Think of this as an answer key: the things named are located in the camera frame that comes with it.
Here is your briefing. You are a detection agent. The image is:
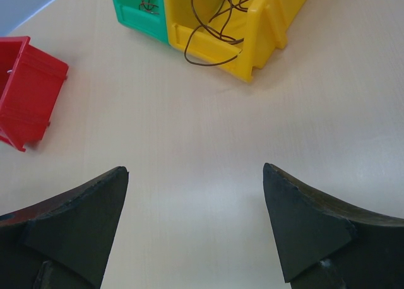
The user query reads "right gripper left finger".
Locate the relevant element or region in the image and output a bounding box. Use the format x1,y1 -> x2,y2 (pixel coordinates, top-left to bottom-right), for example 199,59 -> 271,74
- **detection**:
1,167 -> 129,288

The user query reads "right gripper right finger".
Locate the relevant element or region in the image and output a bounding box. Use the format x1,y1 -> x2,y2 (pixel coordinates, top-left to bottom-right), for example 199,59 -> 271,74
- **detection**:
263,163 -> 403,288

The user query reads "red wire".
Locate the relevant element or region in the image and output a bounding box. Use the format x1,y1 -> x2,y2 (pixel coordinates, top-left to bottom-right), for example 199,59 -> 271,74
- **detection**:
138,0 -> 160,15

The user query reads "red bin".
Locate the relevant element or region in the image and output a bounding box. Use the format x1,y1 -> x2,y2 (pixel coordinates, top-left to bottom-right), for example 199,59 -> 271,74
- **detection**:
1,36 -> 69,152

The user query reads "yellow bin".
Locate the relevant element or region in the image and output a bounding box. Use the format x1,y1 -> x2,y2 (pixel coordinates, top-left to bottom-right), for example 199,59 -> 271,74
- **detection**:
164,0 -> 306,82

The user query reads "right green bin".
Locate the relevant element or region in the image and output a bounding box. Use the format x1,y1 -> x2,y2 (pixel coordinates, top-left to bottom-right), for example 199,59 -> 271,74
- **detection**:
113,0 -> 169,44

